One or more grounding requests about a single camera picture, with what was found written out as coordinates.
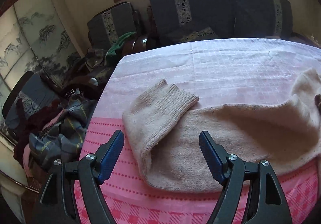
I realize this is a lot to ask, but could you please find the beige knit sweater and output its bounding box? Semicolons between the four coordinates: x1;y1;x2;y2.
122;69;320;193

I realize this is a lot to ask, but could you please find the pile of mixed clothes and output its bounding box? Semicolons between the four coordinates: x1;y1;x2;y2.
14;60;114;177

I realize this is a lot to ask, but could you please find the dark chair at left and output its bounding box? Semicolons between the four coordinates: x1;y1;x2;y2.
2;71;60;130

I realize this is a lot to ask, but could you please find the green cloth on armchair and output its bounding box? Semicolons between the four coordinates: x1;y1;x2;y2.
105;32;136;61

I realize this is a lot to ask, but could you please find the pink checkered bed sheet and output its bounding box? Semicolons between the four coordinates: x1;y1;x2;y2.
81;39;320;223

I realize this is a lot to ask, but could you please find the dark armchair with patterned stripe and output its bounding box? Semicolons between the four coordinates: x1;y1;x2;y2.
87;2;148;57

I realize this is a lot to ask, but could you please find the painted landscape folding screen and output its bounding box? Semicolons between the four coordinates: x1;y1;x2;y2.
0;0;82;144

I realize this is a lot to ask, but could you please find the round wooden side table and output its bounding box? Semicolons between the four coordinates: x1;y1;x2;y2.
290;32;320;48

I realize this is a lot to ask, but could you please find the dark sofa with patterned stripes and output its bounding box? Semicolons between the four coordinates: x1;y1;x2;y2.
150;0;293;46

